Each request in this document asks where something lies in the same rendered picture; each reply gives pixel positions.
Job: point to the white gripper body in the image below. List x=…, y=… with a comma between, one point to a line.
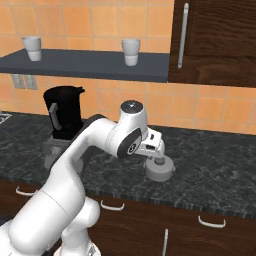
x=154, y=152

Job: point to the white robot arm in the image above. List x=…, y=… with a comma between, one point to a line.
x=63, y=186

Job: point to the black blender with grey base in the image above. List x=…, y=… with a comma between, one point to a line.
x=65, y=110

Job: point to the dark wood drawer front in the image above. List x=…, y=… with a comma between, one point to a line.
x=216, y=233
x=10, y=200
x=140, y=213

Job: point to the dark wood base cupboard door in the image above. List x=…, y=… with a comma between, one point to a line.
x=133, y=241

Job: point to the white cup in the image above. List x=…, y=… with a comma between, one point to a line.
x=131, y=50
x=32, y=46

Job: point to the steel sink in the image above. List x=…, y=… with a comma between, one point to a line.
x=3, y=118

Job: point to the dark grey wall shelf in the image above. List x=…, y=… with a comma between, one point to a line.
x=86, y=65

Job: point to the grey wall socket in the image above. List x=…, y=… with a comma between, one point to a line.
x=30, y=82
x=18, y=81

